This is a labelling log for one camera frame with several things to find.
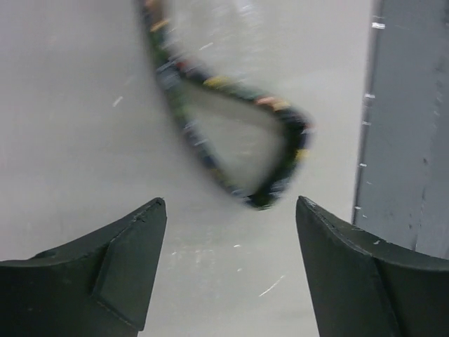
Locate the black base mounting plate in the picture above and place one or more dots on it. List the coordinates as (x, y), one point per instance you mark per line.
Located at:
(402, 184)

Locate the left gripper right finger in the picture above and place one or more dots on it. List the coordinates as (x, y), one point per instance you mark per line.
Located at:
(363, 285)

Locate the green floral tie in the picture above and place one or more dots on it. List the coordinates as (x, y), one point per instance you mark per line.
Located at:
(171, 68)

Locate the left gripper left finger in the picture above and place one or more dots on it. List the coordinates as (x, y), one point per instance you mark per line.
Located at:
(97, 285)

